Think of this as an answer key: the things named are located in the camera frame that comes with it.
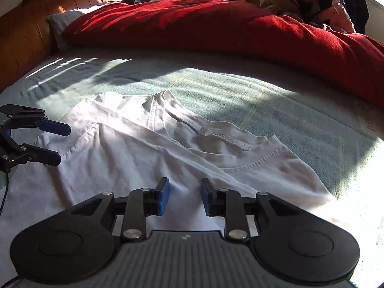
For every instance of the dark jacket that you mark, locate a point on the dark jacket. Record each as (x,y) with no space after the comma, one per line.
(357,3)

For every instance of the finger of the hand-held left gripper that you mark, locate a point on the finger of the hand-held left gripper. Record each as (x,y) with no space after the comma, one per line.
(39,156)
(54,127)

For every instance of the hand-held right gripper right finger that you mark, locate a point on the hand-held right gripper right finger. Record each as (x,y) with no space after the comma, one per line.
(206,198)

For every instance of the green plaid bed sheet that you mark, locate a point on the green plaid bed sheet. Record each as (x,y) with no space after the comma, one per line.
(240,96)

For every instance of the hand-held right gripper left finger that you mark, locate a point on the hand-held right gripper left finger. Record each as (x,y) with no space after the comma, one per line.
(163,196)

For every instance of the grey pillow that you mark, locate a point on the grey pillow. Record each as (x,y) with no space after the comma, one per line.
(60,24)

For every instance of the red quilt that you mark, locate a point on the red quilt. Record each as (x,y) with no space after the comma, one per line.
(210,27)

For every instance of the white t-shirt with girl print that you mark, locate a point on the white t-shirt with girl print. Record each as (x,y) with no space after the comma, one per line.
(120,162)

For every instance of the wooden headboard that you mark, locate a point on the wooden headboard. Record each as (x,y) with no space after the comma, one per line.
(27,36)

